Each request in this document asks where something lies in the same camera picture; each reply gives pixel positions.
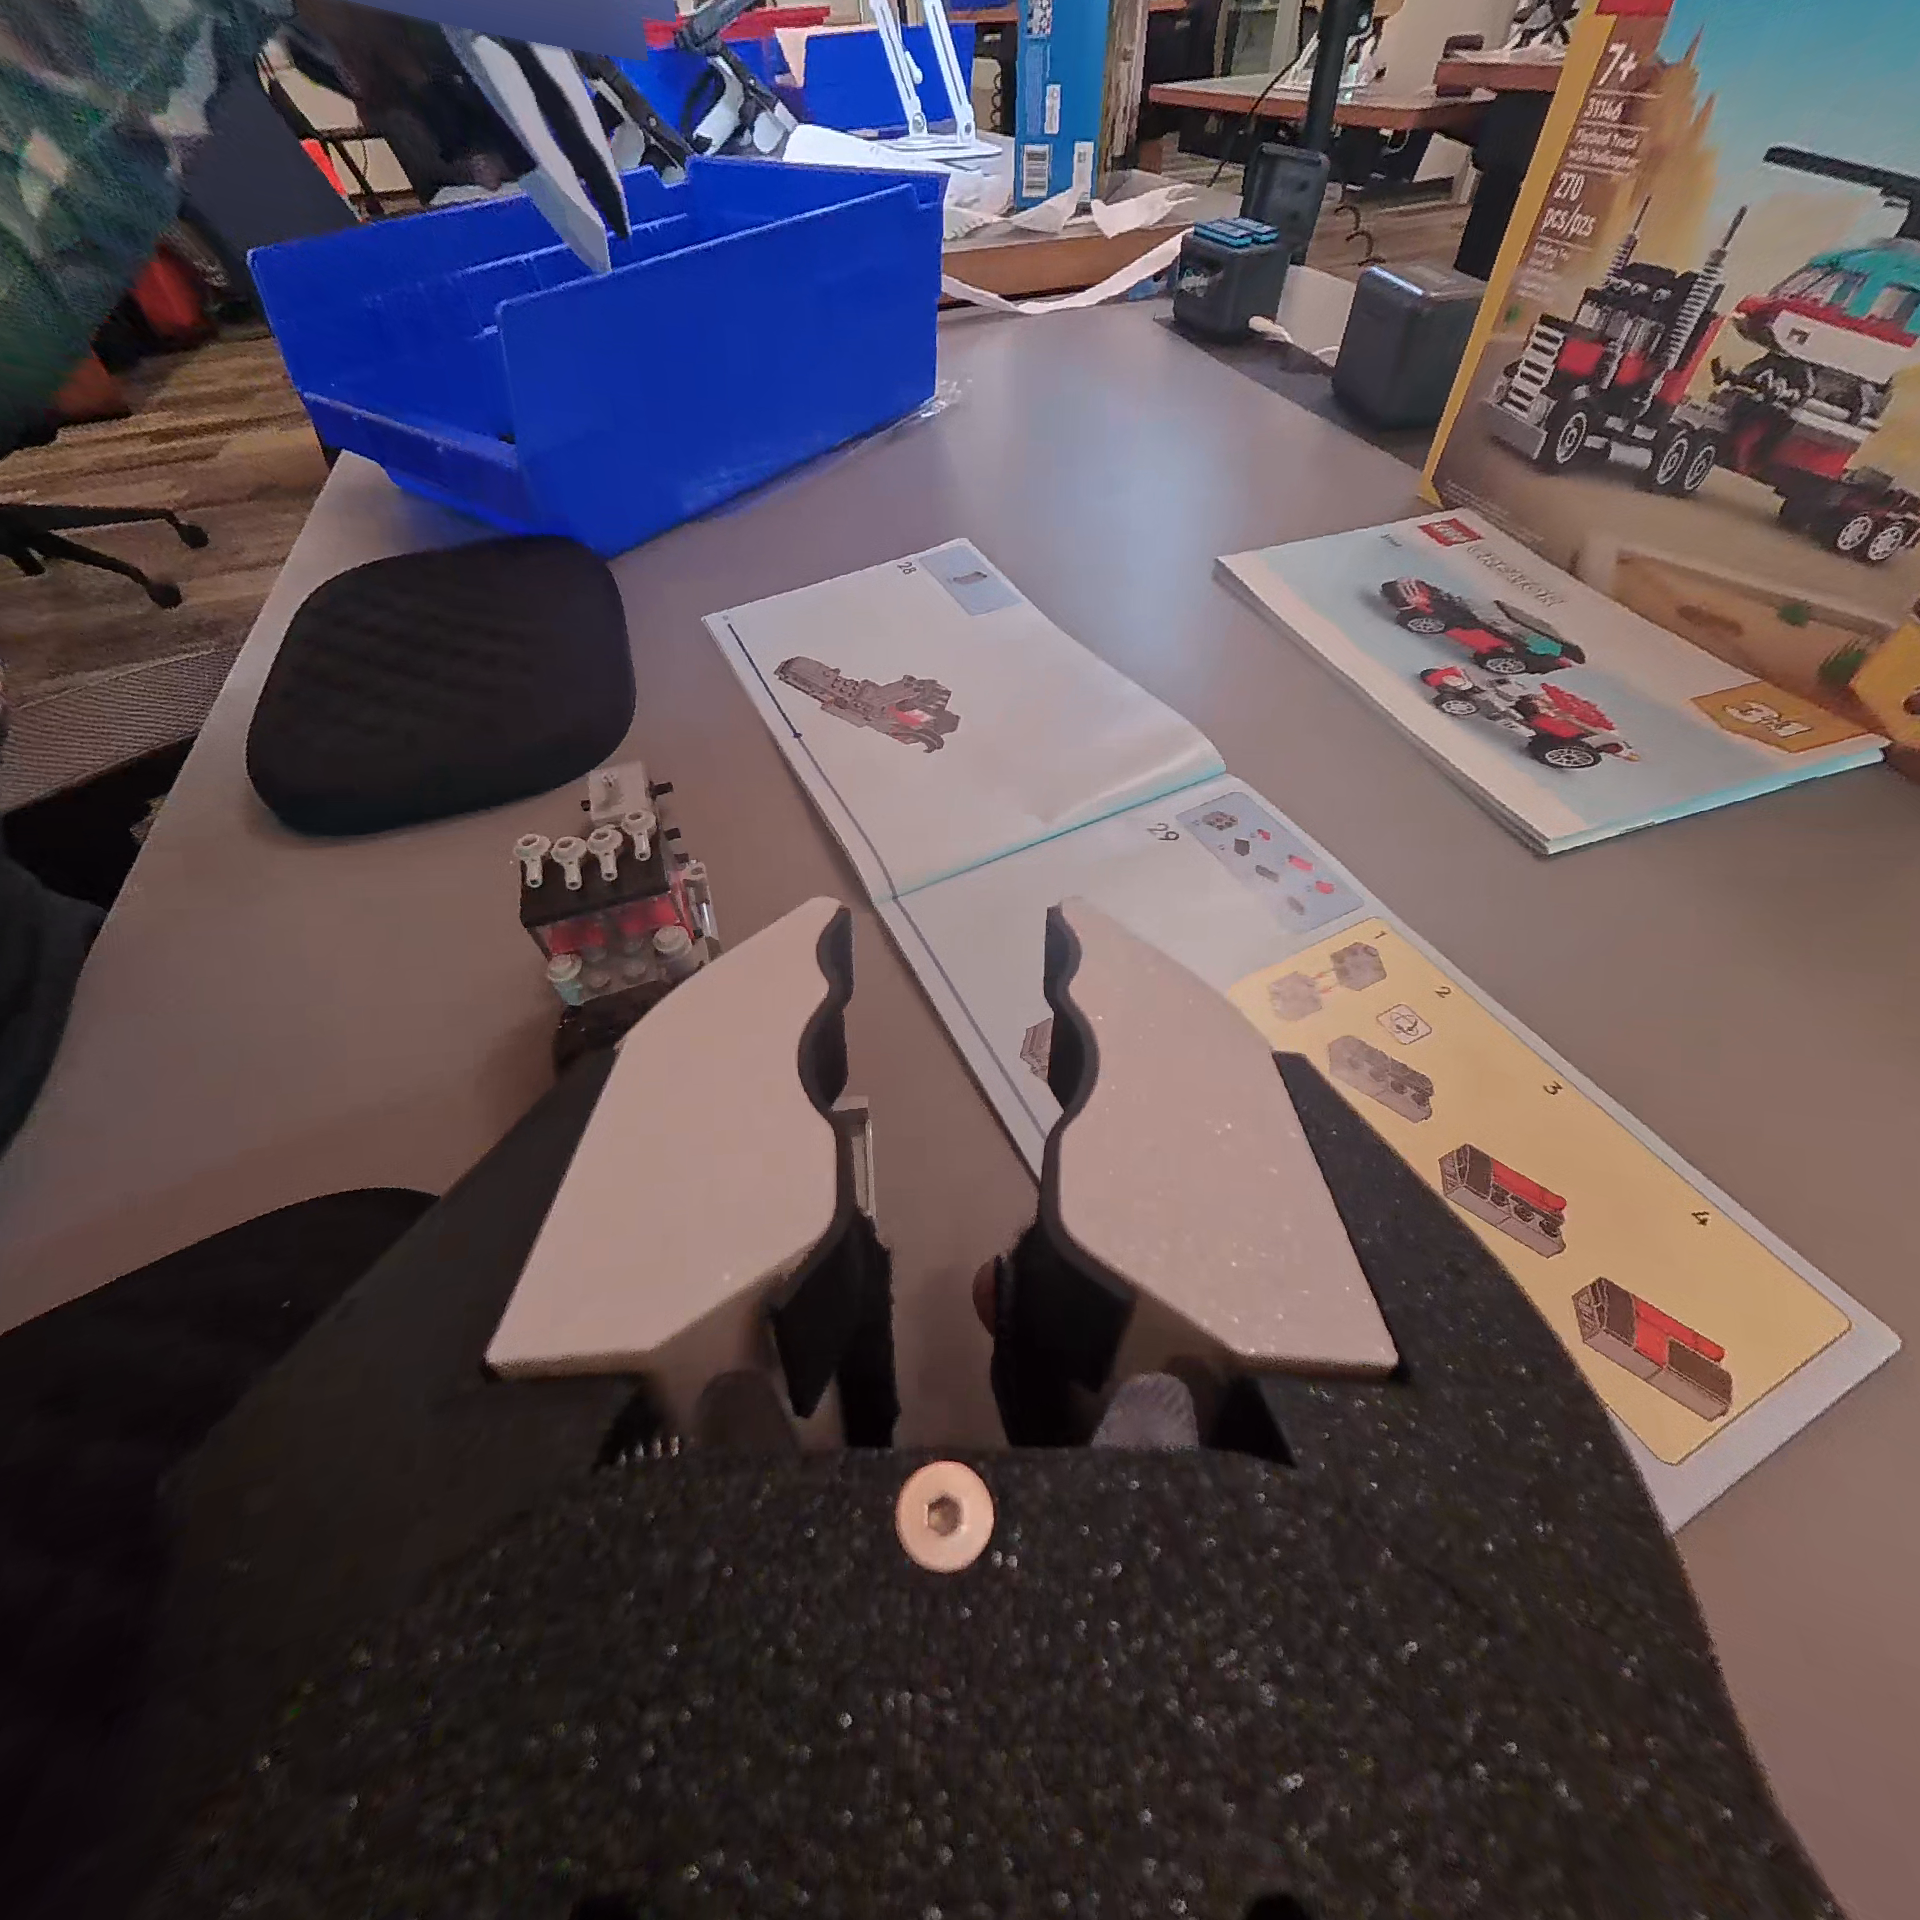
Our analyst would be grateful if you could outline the step-page instruction booklet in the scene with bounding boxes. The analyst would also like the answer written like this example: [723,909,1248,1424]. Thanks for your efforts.
[701,536,1908,1536]

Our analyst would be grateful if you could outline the large blue plastic bin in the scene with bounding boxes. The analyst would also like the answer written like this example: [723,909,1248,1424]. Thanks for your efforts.
[245,155,949,560]

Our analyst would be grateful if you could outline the crumpled white paper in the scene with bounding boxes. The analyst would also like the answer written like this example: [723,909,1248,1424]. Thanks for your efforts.
[938,180,1200,320]

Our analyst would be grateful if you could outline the car-cover instruction booklet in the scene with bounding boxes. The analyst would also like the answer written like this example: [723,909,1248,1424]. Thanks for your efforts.
[1216,509,1894,860]

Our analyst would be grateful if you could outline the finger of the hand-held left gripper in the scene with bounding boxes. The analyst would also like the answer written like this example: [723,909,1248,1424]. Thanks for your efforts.
[458,38,613,276]
[523,42,636,241]

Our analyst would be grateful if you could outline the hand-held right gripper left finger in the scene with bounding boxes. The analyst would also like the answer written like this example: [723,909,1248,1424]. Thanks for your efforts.
[484,896,899,1450]

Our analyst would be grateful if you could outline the white desk stand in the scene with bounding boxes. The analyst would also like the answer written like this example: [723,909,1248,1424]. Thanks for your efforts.
[868,0,1004,163]

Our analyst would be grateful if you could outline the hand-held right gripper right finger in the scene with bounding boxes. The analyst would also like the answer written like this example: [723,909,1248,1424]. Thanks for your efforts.
[990,900,1403,1450]

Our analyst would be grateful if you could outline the toy brick truck model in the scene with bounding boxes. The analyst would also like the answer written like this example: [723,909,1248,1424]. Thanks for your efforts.
[508,764,726,1071]

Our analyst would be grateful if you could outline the black power adapters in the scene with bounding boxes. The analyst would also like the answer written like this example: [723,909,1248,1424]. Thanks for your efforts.
[1331,263,1490,431]

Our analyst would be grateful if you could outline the small blue plastic bin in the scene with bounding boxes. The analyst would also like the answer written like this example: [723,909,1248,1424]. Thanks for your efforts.
[613,22,980,145]

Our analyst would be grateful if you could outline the black battery charger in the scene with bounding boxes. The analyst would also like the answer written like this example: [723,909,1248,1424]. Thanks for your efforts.
[1169,215,1293,351]

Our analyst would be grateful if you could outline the brown office table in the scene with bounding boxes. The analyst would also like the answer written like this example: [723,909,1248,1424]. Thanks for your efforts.
[1147,51,1577,174]

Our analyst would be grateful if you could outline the blue toy brick set box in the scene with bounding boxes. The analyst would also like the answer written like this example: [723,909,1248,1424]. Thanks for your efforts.
[1010,0,1115,212]

